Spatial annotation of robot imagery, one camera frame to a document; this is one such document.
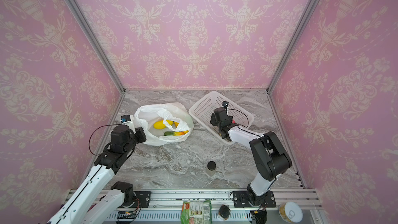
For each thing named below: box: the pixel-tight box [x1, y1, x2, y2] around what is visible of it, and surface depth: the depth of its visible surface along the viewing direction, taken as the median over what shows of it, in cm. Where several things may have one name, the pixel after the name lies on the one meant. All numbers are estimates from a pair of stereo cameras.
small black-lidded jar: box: [206, 160, 217, 177], surface depth 77 cm
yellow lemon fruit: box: [153, 119, 174, 130], surface depth 99 cm
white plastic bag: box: [133, 102, 194, 146], surface depth 88 cm
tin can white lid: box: [278, 201, 303, 224], surface depth 68 cm
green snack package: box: [180, 199, 213, 224], surface depth 71 cm
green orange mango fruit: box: [163, 130, 190, 136], surface depth 94 cm
